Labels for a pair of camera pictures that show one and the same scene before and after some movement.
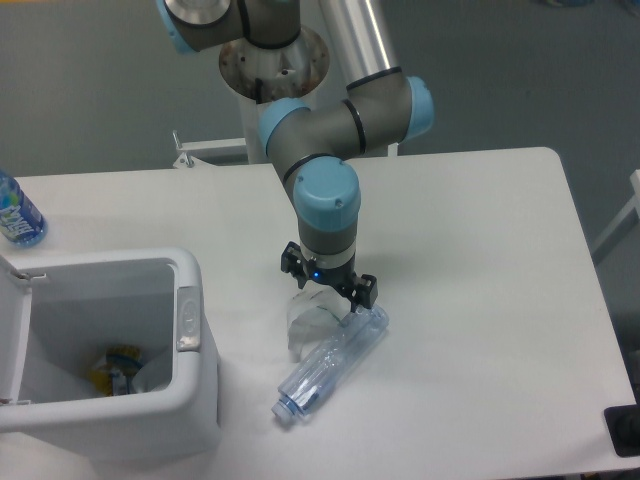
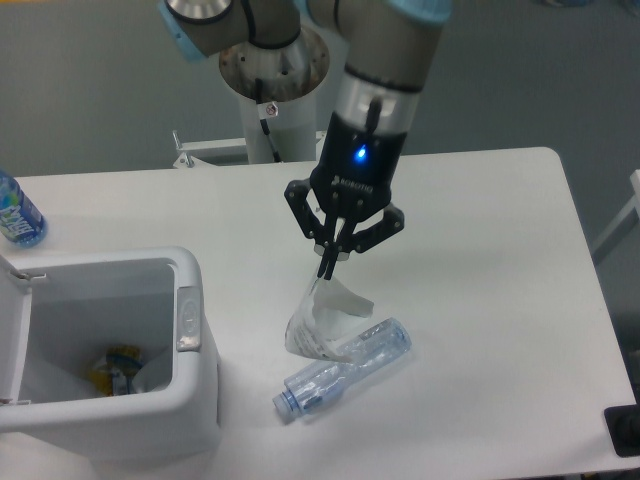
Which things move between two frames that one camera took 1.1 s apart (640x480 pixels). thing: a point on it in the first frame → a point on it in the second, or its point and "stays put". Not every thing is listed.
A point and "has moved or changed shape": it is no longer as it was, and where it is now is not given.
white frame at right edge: x=626 y=220 stays put
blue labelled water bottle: x=21 y=220 stays put
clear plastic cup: x=314 y=314 has moved or changed shape
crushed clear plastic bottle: x=328 y=362 has moved or changed shape
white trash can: x=107 y=353 stays put
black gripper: x=344 y=277 → x=353 y=176
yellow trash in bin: x=121 y=359 stays put
